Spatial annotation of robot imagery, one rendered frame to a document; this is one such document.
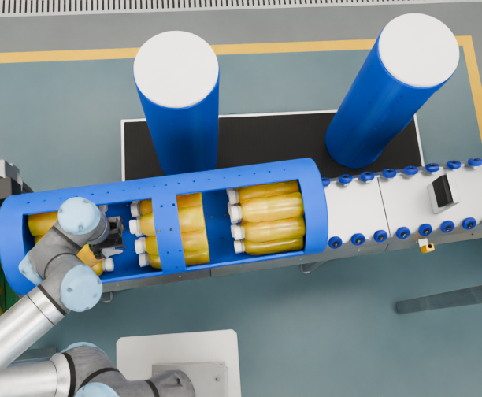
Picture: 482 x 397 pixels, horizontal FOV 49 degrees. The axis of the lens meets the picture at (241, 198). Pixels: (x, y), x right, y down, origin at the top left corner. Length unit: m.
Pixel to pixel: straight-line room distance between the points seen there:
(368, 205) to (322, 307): 0.97
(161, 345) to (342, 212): 0.73
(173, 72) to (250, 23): 1.39
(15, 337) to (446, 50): 1.59
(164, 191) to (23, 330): 0.60
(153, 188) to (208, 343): 0.44
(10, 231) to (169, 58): 0.75
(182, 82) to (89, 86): 1.28
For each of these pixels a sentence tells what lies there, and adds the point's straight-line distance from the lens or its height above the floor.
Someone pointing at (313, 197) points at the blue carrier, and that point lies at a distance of 1.45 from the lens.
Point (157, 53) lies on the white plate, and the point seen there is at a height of 1.04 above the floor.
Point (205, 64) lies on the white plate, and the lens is 1.80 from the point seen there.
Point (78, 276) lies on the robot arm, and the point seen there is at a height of 1.66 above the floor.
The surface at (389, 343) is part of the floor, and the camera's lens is 2.75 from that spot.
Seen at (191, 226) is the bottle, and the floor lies 1.18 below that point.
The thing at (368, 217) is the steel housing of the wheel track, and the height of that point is 0.93.
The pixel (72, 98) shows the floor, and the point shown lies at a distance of 2.98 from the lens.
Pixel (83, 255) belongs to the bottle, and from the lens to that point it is 1.47.
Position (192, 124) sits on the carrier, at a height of 0.88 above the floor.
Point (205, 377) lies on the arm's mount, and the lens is 1.25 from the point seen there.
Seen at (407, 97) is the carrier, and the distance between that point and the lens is 1.96.
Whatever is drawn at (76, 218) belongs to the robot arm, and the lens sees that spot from 1.09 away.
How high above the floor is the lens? 2.61
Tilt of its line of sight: 75 degrees down
